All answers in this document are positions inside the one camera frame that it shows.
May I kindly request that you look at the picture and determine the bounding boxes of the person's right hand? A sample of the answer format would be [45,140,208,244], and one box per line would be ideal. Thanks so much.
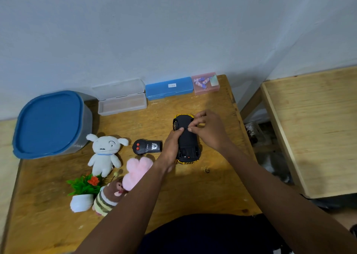
[187,109,234,155]

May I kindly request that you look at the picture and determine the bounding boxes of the person's left hand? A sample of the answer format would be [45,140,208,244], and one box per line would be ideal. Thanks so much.
[156,127,185,174]

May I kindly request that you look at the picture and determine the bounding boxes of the yellow toy car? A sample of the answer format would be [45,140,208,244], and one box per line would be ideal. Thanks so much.
[172,114,201,165]

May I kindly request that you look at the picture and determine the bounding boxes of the person's left forearm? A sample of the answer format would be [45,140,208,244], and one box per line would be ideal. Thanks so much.
[73,161,175,254]

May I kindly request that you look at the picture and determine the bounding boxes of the person's right forearm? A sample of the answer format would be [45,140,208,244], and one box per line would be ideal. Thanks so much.
[219,144,357,254]

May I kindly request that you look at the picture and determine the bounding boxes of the black remote controller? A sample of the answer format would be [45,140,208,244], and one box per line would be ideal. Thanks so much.
[132,139,163,156]

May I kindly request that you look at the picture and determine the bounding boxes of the pink plastic box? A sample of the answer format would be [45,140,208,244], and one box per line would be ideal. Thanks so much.
[191,72,220,96]

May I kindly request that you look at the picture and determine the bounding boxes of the blue plastic case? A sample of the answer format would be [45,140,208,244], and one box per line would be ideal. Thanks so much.
[145,77,194,101]

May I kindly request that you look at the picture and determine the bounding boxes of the small purple white pieces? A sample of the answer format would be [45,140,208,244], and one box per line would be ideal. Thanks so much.
[194,77,210,89]

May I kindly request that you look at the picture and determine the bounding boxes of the pink plush bunny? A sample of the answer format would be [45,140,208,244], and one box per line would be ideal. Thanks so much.
[122,156,154,192]

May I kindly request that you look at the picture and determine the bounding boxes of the clear plastic jar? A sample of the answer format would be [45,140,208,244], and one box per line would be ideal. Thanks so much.
[245,122,264,145]

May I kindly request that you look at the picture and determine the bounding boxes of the clear plastic open case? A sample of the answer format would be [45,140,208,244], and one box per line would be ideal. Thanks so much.
[92,78,148,116]

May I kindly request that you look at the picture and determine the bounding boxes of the white plush dog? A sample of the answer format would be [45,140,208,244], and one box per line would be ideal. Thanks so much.
[86,134,129,178]

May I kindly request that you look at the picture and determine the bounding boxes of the grey white furry object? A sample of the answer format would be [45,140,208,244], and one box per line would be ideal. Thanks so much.
[256,150,294,183]

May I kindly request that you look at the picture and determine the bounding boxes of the brown plush with striped shirt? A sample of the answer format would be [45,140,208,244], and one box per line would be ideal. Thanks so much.
[92,178,128,217]

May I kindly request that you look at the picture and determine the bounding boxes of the person's dark clothing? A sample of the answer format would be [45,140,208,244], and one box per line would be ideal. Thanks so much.
[138,213,294,254]

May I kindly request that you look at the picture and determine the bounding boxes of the artificial plant in white pot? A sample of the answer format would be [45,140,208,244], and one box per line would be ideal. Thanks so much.
[66,173,103,213]

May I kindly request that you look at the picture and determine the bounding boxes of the wooden side table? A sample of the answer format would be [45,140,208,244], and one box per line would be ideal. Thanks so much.
[240,66,357,199]

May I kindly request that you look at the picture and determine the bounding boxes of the grey container with blue lid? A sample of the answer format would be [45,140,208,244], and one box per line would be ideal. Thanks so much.
[12,90,93,159]

